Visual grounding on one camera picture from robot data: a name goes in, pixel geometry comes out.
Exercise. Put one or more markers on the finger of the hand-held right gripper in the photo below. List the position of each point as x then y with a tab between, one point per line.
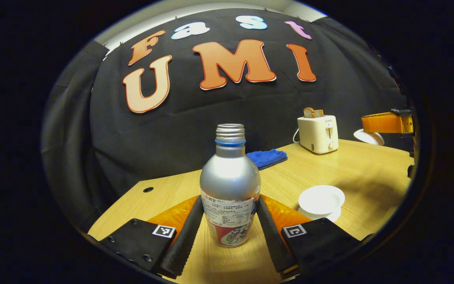
384	123

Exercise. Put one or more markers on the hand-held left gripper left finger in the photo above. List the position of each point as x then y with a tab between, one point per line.
185	236

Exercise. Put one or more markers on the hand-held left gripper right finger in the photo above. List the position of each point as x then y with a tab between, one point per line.
270	232

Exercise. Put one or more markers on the white teacup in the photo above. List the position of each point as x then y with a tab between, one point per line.
321	199

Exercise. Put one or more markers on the silver water bottle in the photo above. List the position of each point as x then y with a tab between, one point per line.
230	181

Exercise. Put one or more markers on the toast slice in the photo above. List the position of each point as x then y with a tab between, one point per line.
319	113
309	113

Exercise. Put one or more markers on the cream toaster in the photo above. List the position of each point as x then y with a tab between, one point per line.
317	134

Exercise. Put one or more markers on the blue towel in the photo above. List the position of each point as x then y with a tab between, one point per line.
267	157

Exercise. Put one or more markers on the black backdrop cloth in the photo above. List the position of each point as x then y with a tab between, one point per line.
172	130

